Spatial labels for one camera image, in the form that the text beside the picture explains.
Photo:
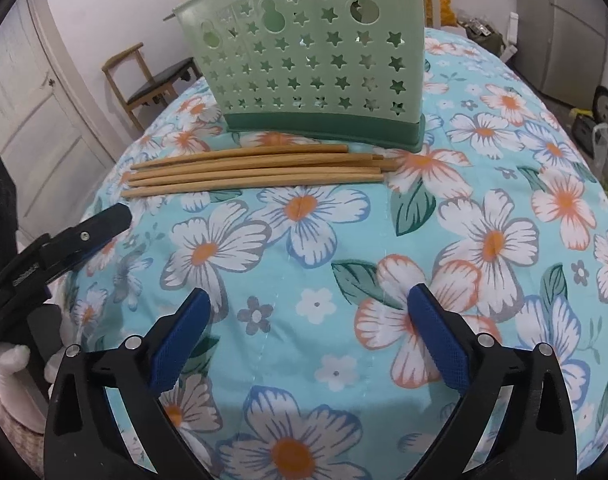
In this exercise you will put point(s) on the yellow plastic bag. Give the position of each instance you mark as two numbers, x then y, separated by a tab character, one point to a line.
446	7

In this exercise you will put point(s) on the white narrow box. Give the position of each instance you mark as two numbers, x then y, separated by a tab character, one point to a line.
511	35

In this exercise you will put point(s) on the wooden chair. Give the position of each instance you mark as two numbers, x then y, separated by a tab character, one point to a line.
153	82

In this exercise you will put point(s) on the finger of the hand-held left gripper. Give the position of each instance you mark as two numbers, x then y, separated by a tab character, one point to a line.
96	225

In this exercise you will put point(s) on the green plastic utensil holder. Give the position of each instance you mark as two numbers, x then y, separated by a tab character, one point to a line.
314	60

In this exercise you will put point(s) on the green bag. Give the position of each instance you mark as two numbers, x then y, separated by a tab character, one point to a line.
479	30

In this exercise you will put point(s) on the white fluffy cushion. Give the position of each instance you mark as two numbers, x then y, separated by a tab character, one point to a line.
8	365

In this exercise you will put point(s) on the white door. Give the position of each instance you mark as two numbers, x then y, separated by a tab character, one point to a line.
33	110

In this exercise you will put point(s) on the floral tablecloth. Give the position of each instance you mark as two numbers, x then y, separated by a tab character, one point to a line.
334	270

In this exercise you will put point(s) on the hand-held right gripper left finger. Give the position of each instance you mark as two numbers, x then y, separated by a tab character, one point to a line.
181	340

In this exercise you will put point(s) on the clear bag of vegetables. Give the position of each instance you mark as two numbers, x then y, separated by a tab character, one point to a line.
603	150

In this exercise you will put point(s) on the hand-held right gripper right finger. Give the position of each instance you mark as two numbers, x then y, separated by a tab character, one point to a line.
436	337

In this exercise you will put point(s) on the grey fridge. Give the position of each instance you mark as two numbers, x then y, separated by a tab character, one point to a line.
574	25

